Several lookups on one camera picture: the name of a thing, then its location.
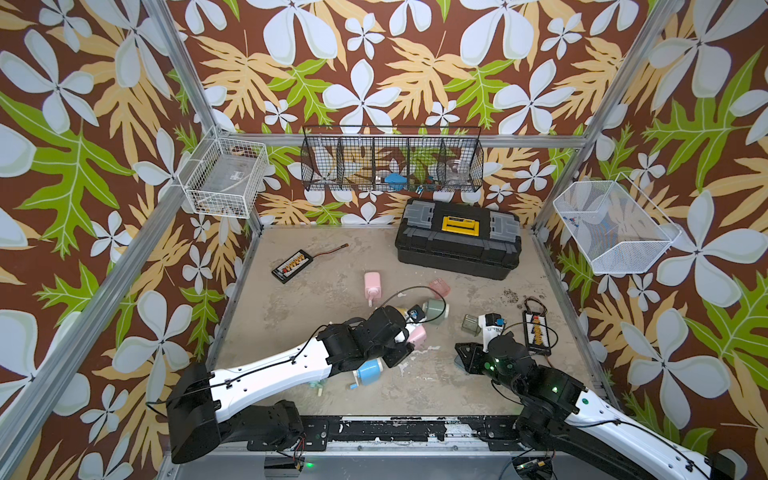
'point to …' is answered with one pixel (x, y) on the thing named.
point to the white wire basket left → (222, 174)
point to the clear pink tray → (440, 288)
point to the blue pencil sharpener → (368, 373)
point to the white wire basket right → (617, 229)
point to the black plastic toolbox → (459, 238)
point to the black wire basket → (392, 158)
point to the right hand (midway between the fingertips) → (451, 347)
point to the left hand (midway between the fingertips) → (407, 333)
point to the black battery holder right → (537, 332)
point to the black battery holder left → (292, 266)
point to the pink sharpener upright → (372, 286)
